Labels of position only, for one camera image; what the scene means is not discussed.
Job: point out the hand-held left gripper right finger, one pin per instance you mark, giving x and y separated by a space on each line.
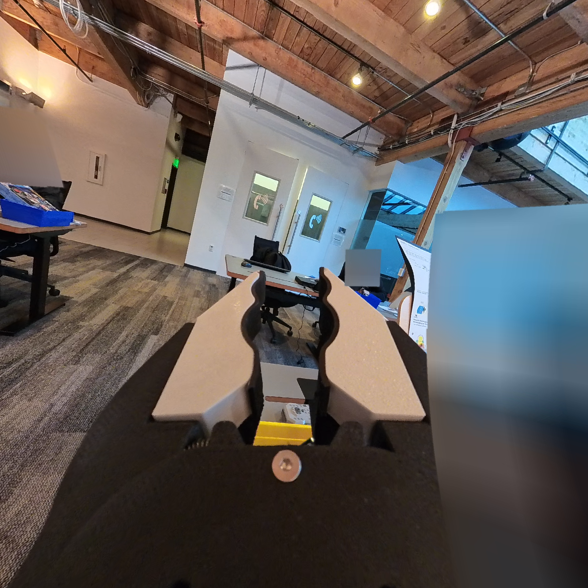
367 358

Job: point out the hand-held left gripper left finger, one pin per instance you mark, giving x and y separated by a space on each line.
216 358

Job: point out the yellow plastic bin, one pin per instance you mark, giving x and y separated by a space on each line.
280 434

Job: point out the light wood-edged desk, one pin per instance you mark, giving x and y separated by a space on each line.
39 275
280 379
285 278

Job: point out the wooden booklet stand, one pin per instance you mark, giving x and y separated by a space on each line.
404 312

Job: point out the blue bin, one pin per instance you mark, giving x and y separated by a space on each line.
373 298

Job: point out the black flat stand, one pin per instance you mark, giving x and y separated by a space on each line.
310 388

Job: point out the white remote-like device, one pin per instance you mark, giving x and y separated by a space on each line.
296 413

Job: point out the white instruction booklet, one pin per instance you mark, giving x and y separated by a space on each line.
420 285

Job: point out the black flat device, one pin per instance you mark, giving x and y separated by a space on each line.
305 280

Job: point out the black keyboard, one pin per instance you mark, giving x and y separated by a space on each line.
262 265

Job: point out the black bag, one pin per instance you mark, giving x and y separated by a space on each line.
275 259

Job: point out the black office chair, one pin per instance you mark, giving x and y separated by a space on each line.
264 243
64 193

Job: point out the glass partition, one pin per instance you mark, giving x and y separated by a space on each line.
367 220

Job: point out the booth door blue phone sign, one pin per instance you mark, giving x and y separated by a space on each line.
321 183

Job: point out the booth door orange phone sign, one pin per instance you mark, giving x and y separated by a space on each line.
264 160

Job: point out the blue printed box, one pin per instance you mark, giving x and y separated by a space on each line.
36 216

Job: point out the ceiling spotlight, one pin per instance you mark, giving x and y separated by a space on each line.
432 8
357 79

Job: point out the skylight window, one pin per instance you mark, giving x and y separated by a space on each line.
569 147

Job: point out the white wall sign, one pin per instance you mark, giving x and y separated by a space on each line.
226 193

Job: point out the slanted wooden post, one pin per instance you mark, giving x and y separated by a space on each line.
441 197

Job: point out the wall lamp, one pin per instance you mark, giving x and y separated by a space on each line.
32 97

